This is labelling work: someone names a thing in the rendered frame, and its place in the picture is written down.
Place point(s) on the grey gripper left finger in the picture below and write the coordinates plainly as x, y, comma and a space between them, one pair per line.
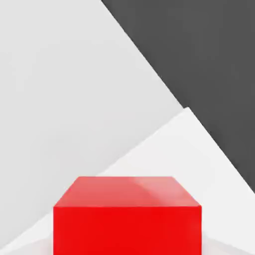
44, 250

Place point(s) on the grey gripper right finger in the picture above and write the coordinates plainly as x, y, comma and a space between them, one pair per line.
211, 249

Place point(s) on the small red cube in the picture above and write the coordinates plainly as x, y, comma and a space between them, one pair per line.
127, 229

